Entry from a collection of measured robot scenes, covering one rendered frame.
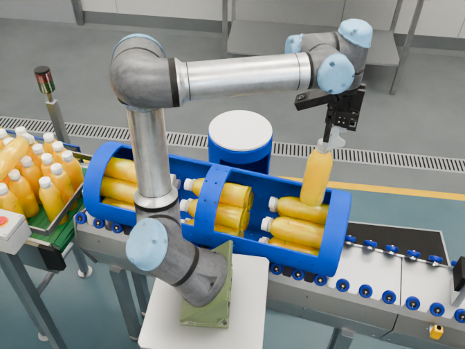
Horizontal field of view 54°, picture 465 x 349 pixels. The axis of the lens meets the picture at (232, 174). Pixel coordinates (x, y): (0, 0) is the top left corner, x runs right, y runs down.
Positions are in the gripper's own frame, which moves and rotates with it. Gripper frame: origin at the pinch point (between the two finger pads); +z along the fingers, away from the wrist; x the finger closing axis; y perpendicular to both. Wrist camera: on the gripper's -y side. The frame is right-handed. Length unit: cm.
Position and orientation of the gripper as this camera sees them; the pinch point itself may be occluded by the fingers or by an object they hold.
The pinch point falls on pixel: (324, 143)
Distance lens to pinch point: 129.6
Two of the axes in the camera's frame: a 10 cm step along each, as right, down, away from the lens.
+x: 2.8, -6.6, 6.9
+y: 9.6, 2.0, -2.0
